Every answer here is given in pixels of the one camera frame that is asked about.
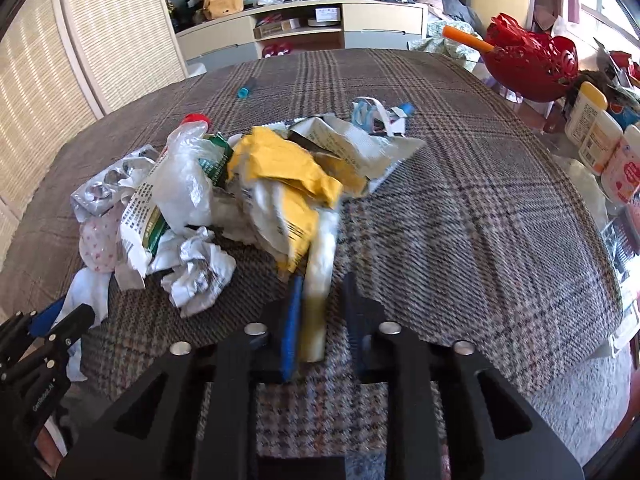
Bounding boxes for white green printed bag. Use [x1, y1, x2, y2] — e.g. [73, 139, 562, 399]
[120, 118, 232, 278]

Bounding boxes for white printed paper packet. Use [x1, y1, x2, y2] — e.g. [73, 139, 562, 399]
[288, 115, 425, 198]

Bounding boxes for yellow wrapper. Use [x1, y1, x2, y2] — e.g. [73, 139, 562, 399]
[220, 126, 345, 274]

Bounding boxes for small blue cap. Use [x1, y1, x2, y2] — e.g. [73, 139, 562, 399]
[236, 77, 256, 99]

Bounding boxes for red cap plastic bottle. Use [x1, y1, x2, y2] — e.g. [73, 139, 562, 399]
[150, 114, 220, 233]

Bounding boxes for woven folding screen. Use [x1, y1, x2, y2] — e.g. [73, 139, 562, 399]
[1, 0, 188, 250]

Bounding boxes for white paper ball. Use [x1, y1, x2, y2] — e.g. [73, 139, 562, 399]
[148, 228, 236, 318]

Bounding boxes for white tv cabinet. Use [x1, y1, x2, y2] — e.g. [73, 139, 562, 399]
[177, 0, 427, 72]

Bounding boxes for pink white lotion bottle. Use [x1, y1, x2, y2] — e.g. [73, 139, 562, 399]
[601, 125, 640, 205]

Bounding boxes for white blue small wrapper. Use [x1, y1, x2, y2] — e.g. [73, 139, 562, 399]
[352, 96, 414, 136]

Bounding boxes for red plastic basket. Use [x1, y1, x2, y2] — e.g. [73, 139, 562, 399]
[482, 13, 579, 102]

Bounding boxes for pink dotted cloth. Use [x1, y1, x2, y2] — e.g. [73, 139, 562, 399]
[79, 203, 125, 273]

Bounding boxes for yellow cap lotion bottle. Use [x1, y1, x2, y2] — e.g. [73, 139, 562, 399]
[564, 81, 608, 148]

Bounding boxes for orange handle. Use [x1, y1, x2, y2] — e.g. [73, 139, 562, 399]
[442, 25, 498, 54]

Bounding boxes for plaid grey tablecloth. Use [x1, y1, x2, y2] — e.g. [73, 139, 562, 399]
[1, 50, 622, 457]

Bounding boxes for white cream lotion bottle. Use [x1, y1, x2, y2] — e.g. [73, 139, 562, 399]
[578, 110, 623, 177]

